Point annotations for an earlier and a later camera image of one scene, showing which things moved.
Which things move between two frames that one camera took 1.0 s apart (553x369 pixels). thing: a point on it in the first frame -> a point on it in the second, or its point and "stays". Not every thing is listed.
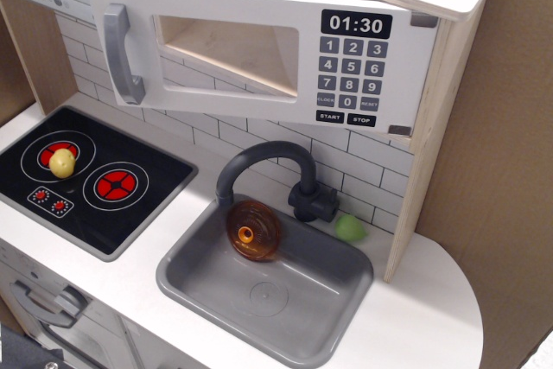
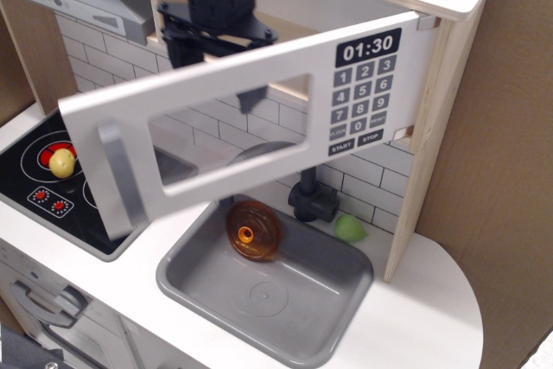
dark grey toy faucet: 310,200 stays
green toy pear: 349,228 stays
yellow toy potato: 62,163 stays
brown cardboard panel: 490,209 stays
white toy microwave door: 358,66 -> 362,85
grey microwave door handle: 130,87 -> 124,206
